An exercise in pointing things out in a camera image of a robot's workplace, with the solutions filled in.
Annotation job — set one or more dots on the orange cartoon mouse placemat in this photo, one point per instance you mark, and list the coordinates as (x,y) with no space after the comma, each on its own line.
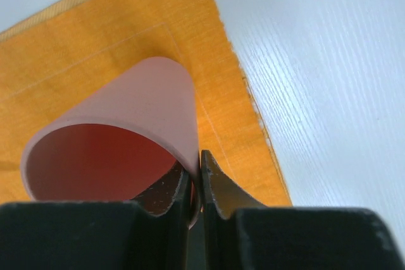
(49,68)

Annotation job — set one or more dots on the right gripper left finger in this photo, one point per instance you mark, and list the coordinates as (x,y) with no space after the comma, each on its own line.
(147,232)

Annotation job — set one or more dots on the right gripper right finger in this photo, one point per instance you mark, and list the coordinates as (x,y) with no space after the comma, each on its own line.
(242,233)

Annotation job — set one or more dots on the pink plastic cup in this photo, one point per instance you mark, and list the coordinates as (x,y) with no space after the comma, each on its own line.
(120,140)

